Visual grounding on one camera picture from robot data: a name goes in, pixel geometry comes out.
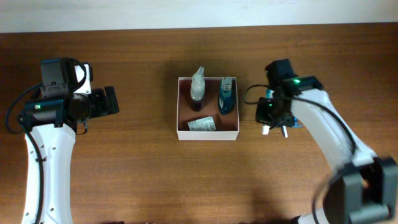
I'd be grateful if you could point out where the blue mouthwash bottle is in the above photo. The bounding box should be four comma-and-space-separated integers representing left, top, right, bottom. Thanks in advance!
218, 77, 234, 114

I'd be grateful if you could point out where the green white small tube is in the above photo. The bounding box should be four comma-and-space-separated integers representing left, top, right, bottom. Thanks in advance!
187, 116, 216, 131

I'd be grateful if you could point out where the clear spray bottle purple liquid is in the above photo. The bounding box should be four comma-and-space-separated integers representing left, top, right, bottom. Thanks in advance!
190, 67, 205, 111

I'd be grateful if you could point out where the teal white toothpaste tube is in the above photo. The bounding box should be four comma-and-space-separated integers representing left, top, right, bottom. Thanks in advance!
262, 124, 270, 135

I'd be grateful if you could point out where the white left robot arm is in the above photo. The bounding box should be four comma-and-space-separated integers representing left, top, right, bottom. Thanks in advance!
18, 86, 119, 223

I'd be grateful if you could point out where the blue white toothbrush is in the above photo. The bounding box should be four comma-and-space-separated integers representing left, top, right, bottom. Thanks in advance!
281, 126, 289, 138

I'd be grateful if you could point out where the blue disposable razor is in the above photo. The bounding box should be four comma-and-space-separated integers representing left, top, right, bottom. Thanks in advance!
292, 117, 302, 128

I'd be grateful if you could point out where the white cardboard box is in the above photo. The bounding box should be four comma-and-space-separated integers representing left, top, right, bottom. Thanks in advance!
176, 77, 239, 141

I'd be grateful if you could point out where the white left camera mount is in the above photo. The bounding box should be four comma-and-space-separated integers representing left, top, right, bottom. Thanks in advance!
74, 62, 93, 95

